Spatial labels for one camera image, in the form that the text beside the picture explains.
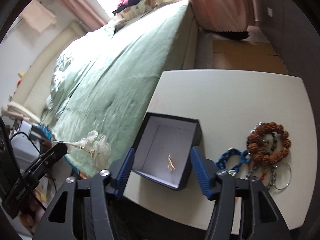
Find white leather ottoman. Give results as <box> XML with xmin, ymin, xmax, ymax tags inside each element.
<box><xmin>123</xmin><ymin>69</ymin><xmax>312</xmax><ymax>235</ymax></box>

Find pink curtain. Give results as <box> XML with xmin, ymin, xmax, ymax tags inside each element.
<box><xmin>188</xmin><ymin>0</ymin><xmax>255</xmax><ymax>32</ymax></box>
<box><xmin>56</xmin><ymin>0</ymin><xmax>107</xmax><ymax>31</ymax></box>

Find blue braided bracelet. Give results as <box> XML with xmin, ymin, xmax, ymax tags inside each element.
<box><xmin>215</xmin><ymin>147</ymin><xmax>251</xmax><ymax>177</ymax></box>

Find beige hanging cloth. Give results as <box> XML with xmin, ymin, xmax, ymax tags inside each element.
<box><xmin>20</xmin><ymin>0</ymin><xmax>57</xmax><ymax>33</ymax></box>

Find grey bead red-string bracelet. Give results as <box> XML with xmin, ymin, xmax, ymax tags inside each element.
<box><xmin>246</xmin><ymin>163</ymin><xmax>277</xmax><ymax>190</ymax></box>

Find clear plastic jewelry bag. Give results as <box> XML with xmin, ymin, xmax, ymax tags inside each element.
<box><xmin>66</xmin><ymin>131</ymin><xmax>112</xmax><ymax>170</ymax></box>

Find person's left hand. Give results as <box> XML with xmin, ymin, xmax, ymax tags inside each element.
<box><xmin>19</xmin><ymin>200</ymin><xmax>41</xmax><ymax>235</ymax></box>

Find black jewelry box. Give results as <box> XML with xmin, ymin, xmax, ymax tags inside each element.
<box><xmin>132</xmin><ymin>112</ymin><xmax>202</xmax><ymax>191</ymax></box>

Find silver bangle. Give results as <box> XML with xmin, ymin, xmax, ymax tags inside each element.
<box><xmin>272</xmin><ymin>163</ymin><xmax>292</xmax><ymax>191</ymax></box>

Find brown rudraksha bead bracelet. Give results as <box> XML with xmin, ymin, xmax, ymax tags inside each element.
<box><xmin>247</xmin><ymin>121</ymin><xmax>292</xmax><ymax>167</ymax></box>

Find pink curtain right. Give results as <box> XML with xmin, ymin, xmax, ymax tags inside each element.
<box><xmin>188</xmin><ymin>0</ymin><xmax>255</xmax><ymax>32</ymax></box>

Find cardboard sheets on floor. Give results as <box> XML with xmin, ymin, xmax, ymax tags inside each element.
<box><xmin>213</xmin><ymin>40</ymin><xmax>288</xmax><ymax>75</ymax></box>

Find bed with green blanket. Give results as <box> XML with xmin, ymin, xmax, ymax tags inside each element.
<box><xmin>10</xmin><ymin>0</ymin><xmax>197</xmax><ymax>161</ymax></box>

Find pink curtain left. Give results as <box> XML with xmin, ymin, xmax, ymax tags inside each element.
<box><xmin>56</xmin><ymin>0</ymin><xmax>107</xmax><ymax>31</ymax></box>

